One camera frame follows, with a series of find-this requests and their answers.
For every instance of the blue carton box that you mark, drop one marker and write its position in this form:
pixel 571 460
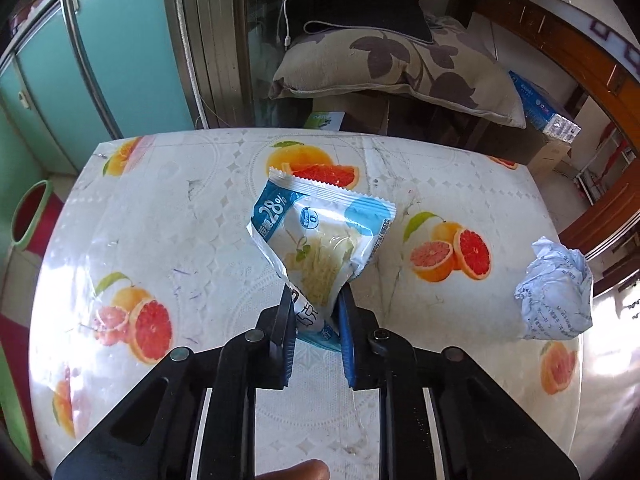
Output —
pixel 535 100

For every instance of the fruit print tablecloth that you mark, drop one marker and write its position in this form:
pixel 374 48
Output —
pixel 200 210

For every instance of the crumpled white paper ball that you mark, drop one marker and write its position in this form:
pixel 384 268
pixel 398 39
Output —
pixel 555 290

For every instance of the blue and white snack packet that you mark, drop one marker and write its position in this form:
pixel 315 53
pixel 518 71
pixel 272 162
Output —
pixel 320 240

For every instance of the metal door frame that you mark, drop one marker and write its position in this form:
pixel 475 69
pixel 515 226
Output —
pixel 215 60

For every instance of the floral print pillow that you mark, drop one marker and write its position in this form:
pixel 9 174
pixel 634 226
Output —
pixel 400 70

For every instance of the small red bucket green rim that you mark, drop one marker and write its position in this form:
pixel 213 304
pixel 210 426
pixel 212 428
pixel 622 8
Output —
pixel 30 220

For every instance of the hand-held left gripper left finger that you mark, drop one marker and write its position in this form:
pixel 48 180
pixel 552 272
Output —
pixel 287 362

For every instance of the brown wooden desk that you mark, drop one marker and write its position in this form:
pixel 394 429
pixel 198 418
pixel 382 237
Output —
pixel 575 45

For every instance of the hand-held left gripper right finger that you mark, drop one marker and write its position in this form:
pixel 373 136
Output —
pixel 348 362

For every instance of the green and white small box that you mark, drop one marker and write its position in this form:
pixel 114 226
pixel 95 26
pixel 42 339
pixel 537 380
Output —
pixel 322 121

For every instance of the teal kitchen cabinet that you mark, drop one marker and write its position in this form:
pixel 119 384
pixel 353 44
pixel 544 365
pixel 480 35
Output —
pixel 135 60

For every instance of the large red bucket green rim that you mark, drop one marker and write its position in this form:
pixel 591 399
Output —
pixel 12 400

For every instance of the cardboard box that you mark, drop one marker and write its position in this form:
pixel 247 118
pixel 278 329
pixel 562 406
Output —
pixel 547 155

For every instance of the black cushion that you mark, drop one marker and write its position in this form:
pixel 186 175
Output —
pixel 370 20

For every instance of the person's left hand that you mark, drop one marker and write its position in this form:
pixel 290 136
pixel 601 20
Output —
pixel 295 471

